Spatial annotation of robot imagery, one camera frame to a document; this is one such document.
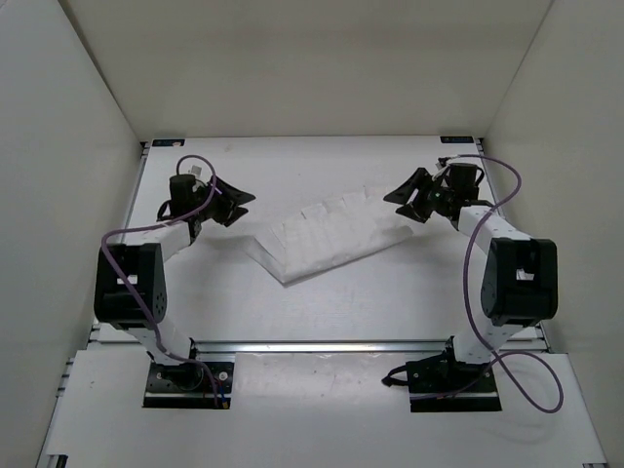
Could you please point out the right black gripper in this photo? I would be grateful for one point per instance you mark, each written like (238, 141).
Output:
(419, 181)

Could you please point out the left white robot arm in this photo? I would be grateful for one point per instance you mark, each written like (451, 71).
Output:
(131, 292)

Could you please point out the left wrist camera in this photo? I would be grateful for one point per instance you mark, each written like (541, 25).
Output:
(195, 171)

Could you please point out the right blue corner label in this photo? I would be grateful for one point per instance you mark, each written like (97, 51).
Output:
(456, 140)

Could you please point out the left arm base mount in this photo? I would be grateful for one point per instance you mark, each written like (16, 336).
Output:
(187, 387)

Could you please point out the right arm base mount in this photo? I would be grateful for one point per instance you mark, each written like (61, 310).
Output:
(440, 384)

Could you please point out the white pleated skirt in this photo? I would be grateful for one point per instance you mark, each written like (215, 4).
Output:
(328, 234)

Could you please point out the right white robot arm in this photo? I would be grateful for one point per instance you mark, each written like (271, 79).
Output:
(520, 283)

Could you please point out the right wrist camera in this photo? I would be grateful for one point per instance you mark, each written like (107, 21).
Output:
(442, 165)

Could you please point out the left blue corner label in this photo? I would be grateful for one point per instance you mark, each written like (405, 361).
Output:
(168, 142)

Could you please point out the aluminium front rail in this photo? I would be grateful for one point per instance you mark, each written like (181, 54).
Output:
(320, 347)

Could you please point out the blue corner label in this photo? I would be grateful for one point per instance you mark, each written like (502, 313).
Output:
(168, 142)
(456, 140)

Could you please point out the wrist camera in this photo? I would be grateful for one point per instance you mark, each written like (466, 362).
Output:
(442, 165)
(195, 171)

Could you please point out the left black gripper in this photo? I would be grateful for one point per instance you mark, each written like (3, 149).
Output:
(231, 195)

